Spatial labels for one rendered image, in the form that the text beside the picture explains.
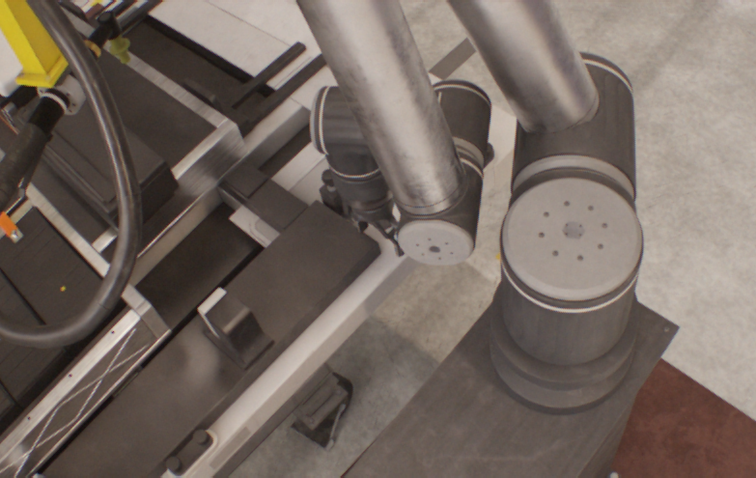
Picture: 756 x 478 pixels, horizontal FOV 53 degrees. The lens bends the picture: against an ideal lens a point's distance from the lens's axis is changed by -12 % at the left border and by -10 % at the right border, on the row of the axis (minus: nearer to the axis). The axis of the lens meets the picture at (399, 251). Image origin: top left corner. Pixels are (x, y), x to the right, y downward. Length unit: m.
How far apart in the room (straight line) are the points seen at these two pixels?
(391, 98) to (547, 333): 0.42
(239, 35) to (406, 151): 1.18
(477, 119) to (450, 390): 0.45
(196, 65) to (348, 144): 1.00
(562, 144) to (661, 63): 1.94
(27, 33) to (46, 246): 0.56
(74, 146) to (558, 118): 0.93
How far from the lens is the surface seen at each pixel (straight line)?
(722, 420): 2.41
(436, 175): 1.06
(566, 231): 1.12
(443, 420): 1.39
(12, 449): 1.53
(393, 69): 0.92
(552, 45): 1.17
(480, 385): 1.41
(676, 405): 2.40
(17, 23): 1.25
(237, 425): 1.53
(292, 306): 1.56
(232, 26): 2.18
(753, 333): 2.55
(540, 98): 1.21
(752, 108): 3.09
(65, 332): 1.05
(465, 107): 1.24
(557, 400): 1.35
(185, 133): 1.73
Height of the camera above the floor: 2.20
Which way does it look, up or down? 57 degrees down
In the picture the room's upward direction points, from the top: 13 degrees counter-clockwise
